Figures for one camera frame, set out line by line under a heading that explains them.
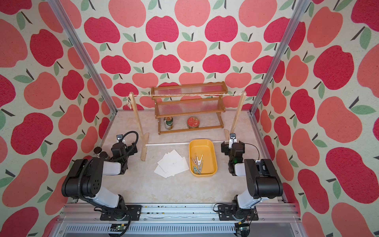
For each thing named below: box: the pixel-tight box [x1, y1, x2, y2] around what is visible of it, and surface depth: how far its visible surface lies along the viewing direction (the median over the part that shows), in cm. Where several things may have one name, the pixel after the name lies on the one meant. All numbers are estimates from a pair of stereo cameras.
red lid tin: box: [186, 116, 200, 129], surface depth 110 cm
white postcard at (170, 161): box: [156, 149, 184, 173], surface depth 96 cm
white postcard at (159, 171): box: [153, 164, 168, 179], surface depth 90 cm
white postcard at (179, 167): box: [171, 156, 190, 177], surface depth 92 cm
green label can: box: [163, 116, 174, 130], surface depth 103 cm
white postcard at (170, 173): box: [161, 166, 179, 179], surface depth 90 cm
